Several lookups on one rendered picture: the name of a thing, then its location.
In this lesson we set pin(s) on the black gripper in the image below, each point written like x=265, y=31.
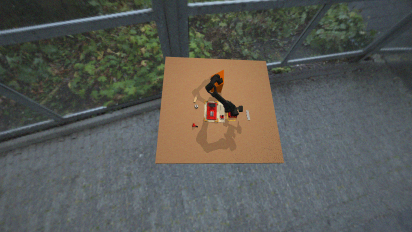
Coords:
x=239, y=108

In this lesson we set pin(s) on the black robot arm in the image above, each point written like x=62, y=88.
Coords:
x=230, y=107

